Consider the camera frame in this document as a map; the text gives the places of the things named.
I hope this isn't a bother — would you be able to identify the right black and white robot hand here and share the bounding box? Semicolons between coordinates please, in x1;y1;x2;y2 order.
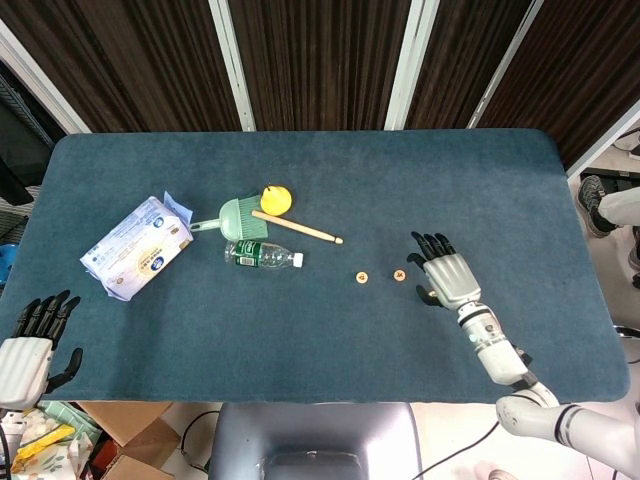
406;230;483;312

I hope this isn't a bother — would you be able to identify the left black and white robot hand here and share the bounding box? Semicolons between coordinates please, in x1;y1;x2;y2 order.
0;290;84;410

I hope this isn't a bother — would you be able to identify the green hand brush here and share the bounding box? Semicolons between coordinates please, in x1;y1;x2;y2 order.
189;194;271;240

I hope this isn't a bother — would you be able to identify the bag of white cotton balls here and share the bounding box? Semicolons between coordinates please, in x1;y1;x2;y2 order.
17;407;61;441

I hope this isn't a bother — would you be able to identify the green patterned package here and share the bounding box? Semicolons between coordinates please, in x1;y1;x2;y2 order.
39;399;101;446

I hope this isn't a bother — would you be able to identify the yellow packet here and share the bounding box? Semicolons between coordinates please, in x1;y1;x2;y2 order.
17;422;76;474

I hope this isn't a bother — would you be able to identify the blue plastic object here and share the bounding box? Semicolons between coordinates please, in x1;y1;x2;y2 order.
0;243;19;287

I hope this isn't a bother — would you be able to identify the floral tissue pack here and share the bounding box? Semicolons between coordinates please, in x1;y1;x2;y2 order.
49;432;96;480

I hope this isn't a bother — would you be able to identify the brown cardboard box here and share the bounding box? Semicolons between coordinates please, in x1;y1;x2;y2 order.
74;401;182;464
102;452;176;480

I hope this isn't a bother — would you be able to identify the blue table cloth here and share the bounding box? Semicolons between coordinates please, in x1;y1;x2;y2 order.
0;128;632;405

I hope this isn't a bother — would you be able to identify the wooden stick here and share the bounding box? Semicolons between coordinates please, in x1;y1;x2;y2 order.
251;209;345;246

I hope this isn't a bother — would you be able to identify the grey sneaker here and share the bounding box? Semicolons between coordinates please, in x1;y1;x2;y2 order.
577;174;620;239
627;238;640;290

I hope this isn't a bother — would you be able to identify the white and blue tissue pack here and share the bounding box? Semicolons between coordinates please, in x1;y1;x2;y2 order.
79;190;195;302

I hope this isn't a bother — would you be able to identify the person leg in light trousers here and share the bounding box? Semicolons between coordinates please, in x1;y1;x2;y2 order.
597;185;640;230

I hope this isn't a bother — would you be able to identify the clear plastic water bottle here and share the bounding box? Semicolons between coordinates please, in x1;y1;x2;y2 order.
223;239;306;271

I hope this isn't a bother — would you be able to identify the yellow ball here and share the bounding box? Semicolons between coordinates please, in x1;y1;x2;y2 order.
259;184;293;217

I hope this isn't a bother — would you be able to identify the grey robot torso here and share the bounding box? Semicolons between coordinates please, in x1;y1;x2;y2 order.
207;401;424;480

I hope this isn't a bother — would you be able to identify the white partition post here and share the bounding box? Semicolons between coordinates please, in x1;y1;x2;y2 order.
0;18;92;135
467;0;545;130
384;0;441;131
566;97;640;177
208;0;257;132

